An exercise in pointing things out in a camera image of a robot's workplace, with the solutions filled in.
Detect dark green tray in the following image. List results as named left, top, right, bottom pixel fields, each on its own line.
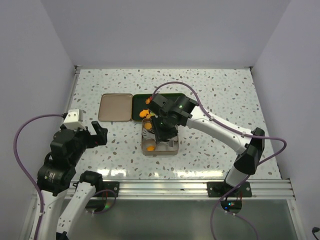
left=131, top=92, right=186, bottom=123

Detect orange round flower cookie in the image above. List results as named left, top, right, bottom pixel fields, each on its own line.
left=144, top=122, right=152, bottom=130

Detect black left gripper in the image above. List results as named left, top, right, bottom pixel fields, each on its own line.
left=69, top=120, right=108, bottom=165

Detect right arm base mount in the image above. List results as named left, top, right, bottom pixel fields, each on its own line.
left=206, top=181, right=253, bottom=198

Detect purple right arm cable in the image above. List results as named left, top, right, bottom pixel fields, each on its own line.
left=152, top=81, right=288, bottom=240

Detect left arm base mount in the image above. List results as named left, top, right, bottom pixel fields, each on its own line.
left=99, top=181, right=120, bottom=198

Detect metal tongs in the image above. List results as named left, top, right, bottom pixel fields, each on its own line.
left=142, top=129, right=174, bottom=148

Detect gold tin lid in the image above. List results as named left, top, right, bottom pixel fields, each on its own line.
left=98, top=93, right=133, bottom=122

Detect gold cookie tin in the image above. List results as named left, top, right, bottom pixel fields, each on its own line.
left=140, top=117, right=180, bottom=157

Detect aluminium front rail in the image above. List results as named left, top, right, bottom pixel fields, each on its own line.
left=32, top=177, right=296, bottom=201

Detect white paper cupcake liners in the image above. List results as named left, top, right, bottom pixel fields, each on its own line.
left=142, top=120, right=179, bottom=152

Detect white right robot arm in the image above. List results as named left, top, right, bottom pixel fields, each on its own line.
left=148, top=94, right=265, bottom=197

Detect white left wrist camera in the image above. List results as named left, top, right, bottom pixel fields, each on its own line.
left=63, top=109, right=86, bottom=131

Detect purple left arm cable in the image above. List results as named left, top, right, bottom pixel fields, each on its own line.
left=13, top=113, right=68, bottom=240

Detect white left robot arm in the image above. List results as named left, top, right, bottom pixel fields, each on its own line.
left=29, top=121, right=108, bottom=240

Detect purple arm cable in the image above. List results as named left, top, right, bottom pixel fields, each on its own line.
left=152, top=81, right=288, bottom=240
left=13, top=113, right=68, bottom=240

